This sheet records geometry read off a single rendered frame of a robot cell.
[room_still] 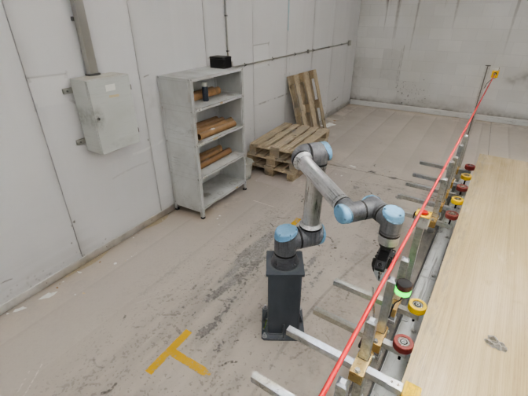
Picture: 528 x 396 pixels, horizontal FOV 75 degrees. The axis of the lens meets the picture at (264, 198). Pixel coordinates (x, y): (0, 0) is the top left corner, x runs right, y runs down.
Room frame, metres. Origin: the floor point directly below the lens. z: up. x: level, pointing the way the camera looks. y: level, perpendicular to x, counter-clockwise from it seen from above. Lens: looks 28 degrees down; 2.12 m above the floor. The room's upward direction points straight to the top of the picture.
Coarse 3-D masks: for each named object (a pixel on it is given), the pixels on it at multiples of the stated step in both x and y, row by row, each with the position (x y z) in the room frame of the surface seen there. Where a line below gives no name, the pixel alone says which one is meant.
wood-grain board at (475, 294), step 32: (480, 160) 2.97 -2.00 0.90; (512, 160) 2.97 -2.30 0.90; (480, 192) 2.33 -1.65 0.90; (512, 192) 2.33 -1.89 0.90; (480, 224) 1.89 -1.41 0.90; (512, 224) 1.89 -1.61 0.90; (448, 256) 1.55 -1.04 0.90; (480, 256) 1.55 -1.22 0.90; (512, 256) 1.55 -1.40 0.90; (448, 288) 1.29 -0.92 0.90; (480, 288) 1.29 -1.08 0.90; (512, 288) 1.29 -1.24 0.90; (448, 320) 1.10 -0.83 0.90; (480, 320) 1.10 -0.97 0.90; (512, 320) 1.10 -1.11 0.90; (416, 352) 0.93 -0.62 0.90; (448, 352) 0.93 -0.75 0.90; (480, 352) 0.93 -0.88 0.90; (512, 352) 0.93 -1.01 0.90; (416, 384) 0.79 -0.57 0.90; (448, 384) 0.79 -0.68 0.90; (480, 384) 0.79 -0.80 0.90; (512, 384) 0.79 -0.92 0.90
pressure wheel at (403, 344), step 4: (396, 336) 1.00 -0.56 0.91; (400, 336) 1.00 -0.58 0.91; (404, 336) 1.00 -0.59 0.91; (408, 336) 1.00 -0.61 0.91; (396, 340) 0.98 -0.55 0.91; (400, 340) 0.98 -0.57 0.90; (404, 340) 0.98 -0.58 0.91; (408, 340) 0.98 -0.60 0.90; (396, 344) 0.96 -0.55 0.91; (400, 344) 0.96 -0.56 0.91; (404, 344) 0.97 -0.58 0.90; (408, 344) 0.96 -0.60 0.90; (412, 344) 0.96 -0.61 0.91; (396, 348) 0.96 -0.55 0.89; (400, 348) 0.95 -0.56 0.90; (404, 348) 0.94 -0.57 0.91; (408, 348) 0.94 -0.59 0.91; (412, 348) 0.95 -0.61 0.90; (400, 352) 0.95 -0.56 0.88; (404, 352) 0.94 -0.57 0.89; (408, 352) 0.94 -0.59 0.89
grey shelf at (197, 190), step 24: (192, 72) 3.80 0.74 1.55; (216, 72) 3.80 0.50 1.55; (240, 72) 4.16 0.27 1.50; (168, 96) 3.54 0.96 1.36; (192, 96) 3.40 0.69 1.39; (216, 96) 4.04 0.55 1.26; (240, 96) 4.10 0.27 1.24; (168, 120) 3.57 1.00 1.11; (192, 120) 3.39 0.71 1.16; (240, 120) 4.17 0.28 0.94; (168, 144) 3.59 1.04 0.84; (192, 144) 3.41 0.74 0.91; (216, 144) 4.34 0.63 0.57; (240, 144) 4.18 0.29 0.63; (192, 168) 3.42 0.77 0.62; (216, 168) 3.67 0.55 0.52; (240, 168) 4.18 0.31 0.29; (192, 192) 3.45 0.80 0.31; (216, 192) 3.79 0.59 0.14
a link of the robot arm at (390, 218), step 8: (384, 208) 1.27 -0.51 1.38; (392, 208) 1.27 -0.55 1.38; (400, 208) 1.27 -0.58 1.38; (376, 216) 1.29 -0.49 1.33; (384, 216) 1.24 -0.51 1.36; (392, 216) 1.22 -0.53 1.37; (400, 216) 1.22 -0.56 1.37; (384, 224) 1.23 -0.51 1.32; (392, 224) 1.21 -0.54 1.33; (400, 224) 1.22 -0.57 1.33; (384, 232) 1.23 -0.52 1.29; (392, 232) 1.21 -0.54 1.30; (400, 232) 1.22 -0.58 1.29
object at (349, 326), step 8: (320, 312) 1.18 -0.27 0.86; (328, 312) 1.18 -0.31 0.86; (328, 320) 1.15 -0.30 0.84; (336, 320) 1.13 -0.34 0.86; (344, 320) 1.13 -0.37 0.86; (344, 328) 1.10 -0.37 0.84; (352, 328) 1.09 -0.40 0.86; (360, 336) 1.06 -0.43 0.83; (384, 344) 1.00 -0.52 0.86; (392, 344) 1.00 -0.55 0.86; (392, 352) 0.98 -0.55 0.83
